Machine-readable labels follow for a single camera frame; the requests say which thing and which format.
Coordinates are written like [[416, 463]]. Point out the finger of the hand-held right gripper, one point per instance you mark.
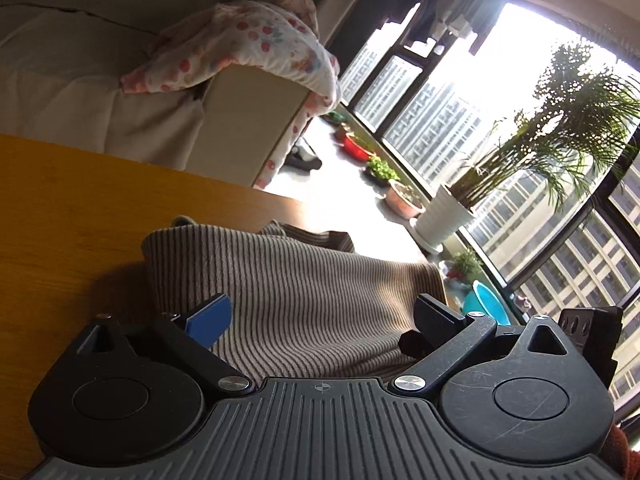
[[590, 332]]

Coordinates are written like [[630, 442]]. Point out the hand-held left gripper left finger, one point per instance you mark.
[[210, 317]]

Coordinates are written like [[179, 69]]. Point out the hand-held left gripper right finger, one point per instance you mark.
[[440, 321]]

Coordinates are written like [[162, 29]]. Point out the brown striped knit garment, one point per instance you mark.
[[310, 300]]

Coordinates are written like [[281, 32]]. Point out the blue plastic basin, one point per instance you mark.
[[482, 301]]

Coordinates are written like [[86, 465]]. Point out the small potted plant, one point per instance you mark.
[[465, 262]]

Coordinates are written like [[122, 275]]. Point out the small pink windowsill figurine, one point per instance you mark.
[[525, 304]]

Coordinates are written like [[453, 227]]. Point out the white pot saucer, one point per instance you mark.
[[425, 246]]

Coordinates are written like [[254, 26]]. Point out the white ribbed plant pot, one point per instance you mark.
[[442, 215]]

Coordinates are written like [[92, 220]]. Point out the pink round plant pot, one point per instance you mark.
[[400, 202]]

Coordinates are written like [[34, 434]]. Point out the reddish brown cloth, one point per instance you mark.
[[626, 455]]

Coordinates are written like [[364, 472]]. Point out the tray of green seedlings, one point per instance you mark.
[[380, 169]]

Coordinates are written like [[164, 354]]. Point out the black slippers on floor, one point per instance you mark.
[[305, 160]]

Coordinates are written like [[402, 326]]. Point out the red basin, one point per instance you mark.
[[356, 147]]

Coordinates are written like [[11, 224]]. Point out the tall palm plant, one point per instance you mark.
[[565, 135]]

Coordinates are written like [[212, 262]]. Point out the small brown pot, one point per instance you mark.
[[343, 131]]

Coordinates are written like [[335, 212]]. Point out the floral pink dotted blanket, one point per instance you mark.
[[250, 40]]

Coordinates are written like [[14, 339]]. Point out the beige sofa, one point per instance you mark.
[[75, 60]]

